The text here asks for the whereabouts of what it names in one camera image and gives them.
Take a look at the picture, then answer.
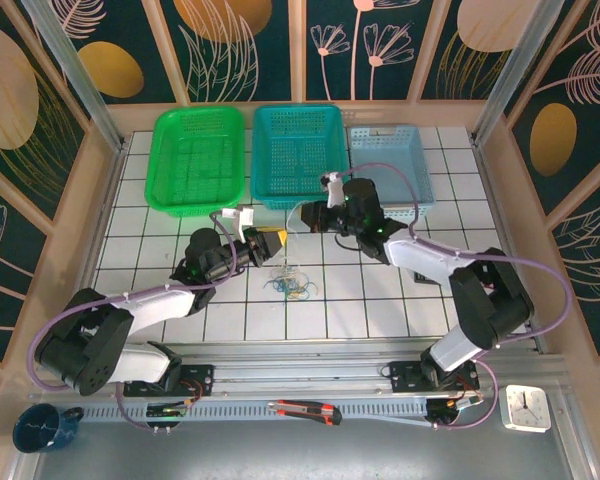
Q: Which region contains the thin white cable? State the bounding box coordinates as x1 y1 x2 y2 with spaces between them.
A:
269 264 301 284
274 268 306 289
282 201 304 281

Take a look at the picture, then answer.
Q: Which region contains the light blue plastic basket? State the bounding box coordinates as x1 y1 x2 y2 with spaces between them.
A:
348 123 437 219

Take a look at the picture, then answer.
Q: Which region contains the teal plastic basket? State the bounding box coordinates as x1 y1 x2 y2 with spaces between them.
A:
249 103 352 210

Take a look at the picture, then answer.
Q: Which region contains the green plastic basket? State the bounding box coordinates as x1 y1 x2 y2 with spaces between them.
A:
144 106 245 219

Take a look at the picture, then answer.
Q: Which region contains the red black utility knife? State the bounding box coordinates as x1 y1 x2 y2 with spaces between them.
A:
267 398 343 427

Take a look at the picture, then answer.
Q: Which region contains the small black circuit board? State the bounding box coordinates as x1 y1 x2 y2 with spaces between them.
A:
146 399 201 422
427 392 484 426

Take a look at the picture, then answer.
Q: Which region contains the dark blue mug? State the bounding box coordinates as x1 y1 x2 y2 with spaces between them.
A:
12 403 85 454

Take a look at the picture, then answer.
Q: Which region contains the white square clock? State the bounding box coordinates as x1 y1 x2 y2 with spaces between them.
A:
498 384 552 434

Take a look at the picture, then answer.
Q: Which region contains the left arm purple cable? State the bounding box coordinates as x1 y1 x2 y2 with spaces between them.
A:
31 212 241 432

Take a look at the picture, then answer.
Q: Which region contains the aluminium side rail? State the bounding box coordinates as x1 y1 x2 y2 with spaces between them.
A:
79 142 130 301
472 142 549 354

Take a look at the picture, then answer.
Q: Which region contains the aluminium mounting rail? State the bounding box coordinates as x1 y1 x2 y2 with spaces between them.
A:
29 342 566 401

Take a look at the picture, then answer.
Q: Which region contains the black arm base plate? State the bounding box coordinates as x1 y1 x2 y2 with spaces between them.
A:
123 363 215 399
388 360 481 395

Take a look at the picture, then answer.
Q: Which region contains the grey slotted cable duct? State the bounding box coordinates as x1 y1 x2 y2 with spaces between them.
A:
82 399 431 422

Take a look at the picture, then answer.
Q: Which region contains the aluminium frame post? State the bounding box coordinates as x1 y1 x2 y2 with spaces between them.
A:
470 0 577 147
19 0 131 151

